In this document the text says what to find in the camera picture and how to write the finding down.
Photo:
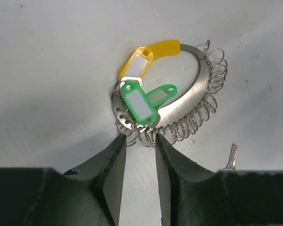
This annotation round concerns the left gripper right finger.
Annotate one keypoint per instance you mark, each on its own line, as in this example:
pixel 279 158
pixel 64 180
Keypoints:
pixel 191 195

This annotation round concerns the metal keyring with yellow handle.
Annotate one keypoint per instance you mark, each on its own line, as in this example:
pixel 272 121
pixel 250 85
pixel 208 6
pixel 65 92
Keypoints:
pixel 184 114

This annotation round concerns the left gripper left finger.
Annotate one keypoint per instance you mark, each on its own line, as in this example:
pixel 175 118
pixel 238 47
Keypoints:
pixel 89 194

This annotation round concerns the green tag key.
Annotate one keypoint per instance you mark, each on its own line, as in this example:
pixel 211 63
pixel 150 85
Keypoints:
pixel 162 94
pixel 142 106

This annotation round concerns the yellow tag key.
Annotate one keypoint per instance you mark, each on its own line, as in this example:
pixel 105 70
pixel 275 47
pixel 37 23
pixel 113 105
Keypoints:
pixel 138 63

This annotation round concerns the red tag key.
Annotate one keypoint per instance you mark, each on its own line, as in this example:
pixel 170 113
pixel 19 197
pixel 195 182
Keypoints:
pixel 231 166

